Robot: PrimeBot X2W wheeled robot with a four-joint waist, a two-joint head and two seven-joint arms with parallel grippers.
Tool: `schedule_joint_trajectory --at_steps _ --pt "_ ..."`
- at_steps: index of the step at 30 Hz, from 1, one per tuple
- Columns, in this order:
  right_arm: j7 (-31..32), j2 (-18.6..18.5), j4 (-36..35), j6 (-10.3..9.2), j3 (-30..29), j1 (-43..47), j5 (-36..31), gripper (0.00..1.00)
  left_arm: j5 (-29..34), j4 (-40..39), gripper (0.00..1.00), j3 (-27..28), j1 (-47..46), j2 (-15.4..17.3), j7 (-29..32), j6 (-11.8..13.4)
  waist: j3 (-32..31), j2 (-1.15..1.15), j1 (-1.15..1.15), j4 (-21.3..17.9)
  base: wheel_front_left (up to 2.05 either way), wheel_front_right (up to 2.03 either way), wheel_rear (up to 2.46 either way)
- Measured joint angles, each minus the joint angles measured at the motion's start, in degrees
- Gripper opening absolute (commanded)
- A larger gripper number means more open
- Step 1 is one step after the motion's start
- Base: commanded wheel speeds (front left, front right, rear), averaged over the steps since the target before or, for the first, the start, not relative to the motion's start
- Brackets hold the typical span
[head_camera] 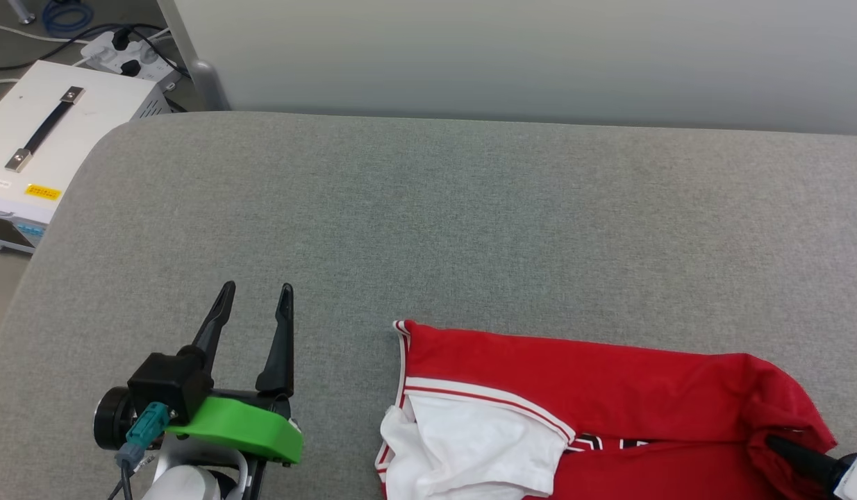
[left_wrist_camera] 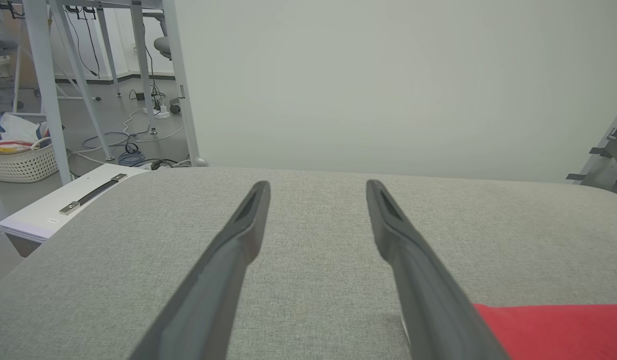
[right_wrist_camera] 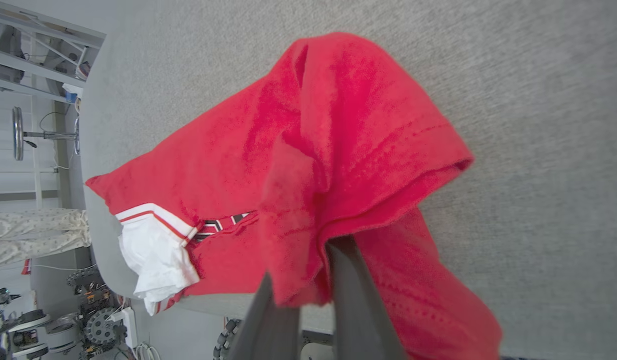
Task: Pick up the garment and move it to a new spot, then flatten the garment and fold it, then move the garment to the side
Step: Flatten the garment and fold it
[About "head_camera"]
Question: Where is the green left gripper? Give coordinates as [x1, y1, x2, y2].
[94, 281, 305, 465]

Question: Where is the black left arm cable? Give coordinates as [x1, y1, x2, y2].
[108, 403, 174, 500]

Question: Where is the black strap carry handle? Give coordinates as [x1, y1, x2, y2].
[5, 86, 86, 173]

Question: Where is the grey partition frame leg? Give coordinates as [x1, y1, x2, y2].
[156, 0, 232, 113]

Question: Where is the white power supply box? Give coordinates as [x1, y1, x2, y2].
[0, 60, 174, 255]

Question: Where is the blue coiled cable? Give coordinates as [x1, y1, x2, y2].
[42, 0, 90, 33]

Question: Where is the red and white basketball jersey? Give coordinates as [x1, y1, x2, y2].
[375, 319, 838, 500]

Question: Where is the black power cable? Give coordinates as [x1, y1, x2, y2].
[0, 23, 192, 78]

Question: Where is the white power strip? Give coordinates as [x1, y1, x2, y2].
[80, 28, 181, 90]

